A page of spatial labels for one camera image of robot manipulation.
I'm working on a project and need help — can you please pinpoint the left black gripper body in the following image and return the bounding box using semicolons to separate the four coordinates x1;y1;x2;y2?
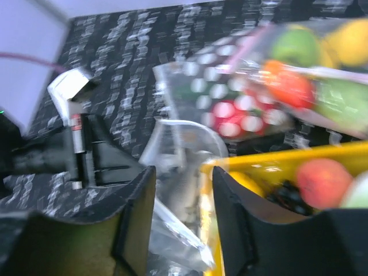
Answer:
11;114;135;190

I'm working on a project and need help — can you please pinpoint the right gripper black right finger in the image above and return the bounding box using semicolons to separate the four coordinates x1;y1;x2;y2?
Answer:
213;167;367;275

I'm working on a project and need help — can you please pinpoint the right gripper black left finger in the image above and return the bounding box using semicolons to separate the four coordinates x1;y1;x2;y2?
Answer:
1;166;156;275

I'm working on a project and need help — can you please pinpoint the yellow fake lemon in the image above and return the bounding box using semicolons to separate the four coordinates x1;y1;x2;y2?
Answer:
229;171;264;197

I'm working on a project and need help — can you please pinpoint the clear zip bag with lemon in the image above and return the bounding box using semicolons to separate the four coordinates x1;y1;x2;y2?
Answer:
139;118;228;275

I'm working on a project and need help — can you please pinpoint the red spotted fake mushroom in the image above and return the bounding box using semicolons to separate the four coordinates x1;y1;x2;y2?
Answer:
204;89;292;141

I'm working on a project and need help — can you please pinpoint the green fake bok choy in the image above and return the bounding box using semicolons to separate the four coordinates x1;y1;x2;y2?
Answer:
340;171;368;209

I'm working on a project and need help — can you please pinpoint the fake peach in tray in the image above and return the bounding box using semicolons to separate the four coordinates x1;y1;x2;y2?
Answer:
296;158;354;210

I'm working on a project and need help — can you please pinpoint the black fake grape bunch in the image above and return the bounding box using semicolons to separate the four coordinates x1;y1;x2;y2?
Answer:
266;180;314;216

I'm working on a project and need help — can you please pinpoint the clear bag of fake fruit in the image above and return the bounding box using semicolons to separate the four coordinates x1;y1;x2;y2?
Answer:
223;17;367;139

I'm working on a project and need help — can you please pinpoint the yellow plastic tray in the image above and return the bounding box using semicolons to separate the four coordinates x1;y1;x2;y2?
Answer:
207;141;367;275

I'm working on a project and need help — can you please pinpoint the black marble pattern mat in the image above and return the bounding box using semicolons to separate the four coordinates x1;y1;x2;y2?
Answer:
1;1;367;218

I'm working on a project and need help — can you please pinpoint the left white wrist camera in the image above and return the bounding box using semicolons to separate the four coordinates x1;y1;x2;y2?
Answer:
47;67;98;127

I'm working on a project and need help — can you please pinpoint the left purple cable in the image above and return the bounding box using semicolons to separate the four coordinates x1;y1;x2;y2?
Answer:
0;51;67;72

